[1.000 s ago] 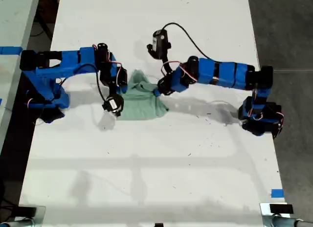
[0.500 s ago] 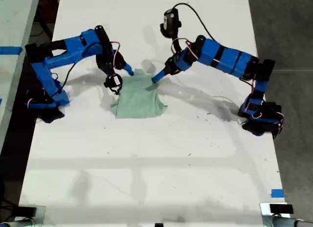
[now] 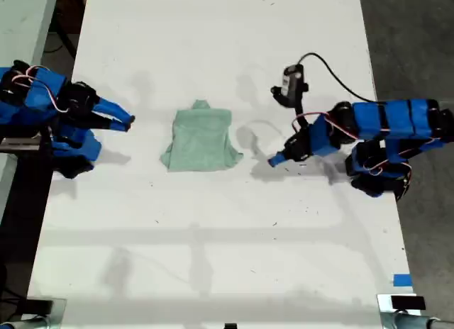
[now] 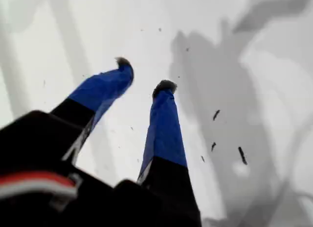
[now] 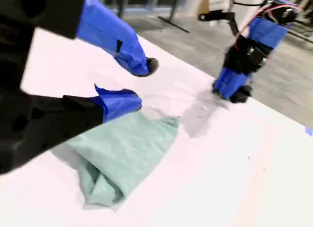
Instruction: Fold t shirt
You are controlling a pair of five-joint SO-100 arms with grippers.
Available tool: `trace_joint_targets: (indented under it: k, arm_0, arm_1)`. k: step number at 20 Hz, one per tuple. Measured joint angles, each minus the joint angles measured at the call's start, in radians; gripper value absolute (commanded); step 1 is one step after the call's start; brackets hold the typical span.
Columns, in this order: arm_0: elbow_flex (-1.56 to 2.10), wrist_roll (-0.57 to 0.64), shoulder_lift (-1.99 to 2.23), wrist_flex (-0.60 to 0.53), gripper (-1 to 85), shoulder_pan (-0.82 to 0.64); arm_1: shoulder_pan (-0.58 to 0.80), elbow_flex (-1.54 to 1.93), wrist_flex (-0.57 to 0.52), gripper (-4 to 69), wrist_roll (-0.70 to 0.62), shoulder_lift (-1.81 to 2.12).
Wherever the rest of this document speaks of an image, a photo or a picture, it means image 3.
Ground black camera box white label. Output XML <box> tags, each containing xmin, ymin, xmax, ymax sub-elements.
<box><xmin>270</xmin><ymin>63</ymin><xmax>310</xmax><ymax>108</ymax></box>

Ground black camera cable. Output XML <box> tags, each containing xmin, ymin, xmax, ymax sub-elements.
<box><xmin>297</xmin><ymin>52</ymin><xmax>376</xmax><ymax>104</ymax></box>

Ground pale green T-shirt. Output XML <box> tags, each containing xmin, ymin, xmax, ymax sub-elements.
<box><xmin>159</xmin><ymin>99</ymin><xmax>245</xmax><ymax>173</ymax></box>

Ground black camera stalk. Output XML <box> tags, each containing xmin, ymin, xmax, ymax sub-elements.
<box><xmin>292</xmin><ymin>100</ymin><xmax>309</xmax><ymax>132</ymax></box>

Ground black floor cable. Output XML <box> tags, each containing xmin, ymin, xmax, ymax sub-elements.
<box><xmin>44</xmin><ymin>22</ymin><xmax>81</xmax><ymax>59</ymax></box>

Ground small black box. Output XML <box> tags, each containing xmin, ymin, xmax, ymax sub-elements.
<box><xmin>390</xmin><ymin>296</ymin><xmax>426</xmax><ymax>311</ymax></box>
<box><xmin>26</xmin><ymin>299</ymin><xmax>55</xmax><ymax>314</ymax></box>

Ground grey metal pipe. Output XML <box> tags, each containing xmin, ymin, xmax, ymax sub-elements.
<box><xmin>0</xmin><ymin>316</ymin><xmax>51</xmax><ymax>329</ymax></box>
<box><xmin>394</xmin><ymin>311</ymin><xmax>454</xmax><ymax>329</ymax></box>

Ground silver metal bracket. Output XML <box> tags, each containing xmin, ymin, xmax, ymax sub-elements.
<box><xmin>376</xmin><ymin>293</ymin><xmax>428</xmax><ymax>329</ymax></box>

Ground white side table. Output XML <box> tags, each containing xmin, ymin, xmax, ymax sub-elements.
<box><xmin>0</xmin><ymin>0</ymin><xmax>60</xmax><ymax>216</ymax></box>

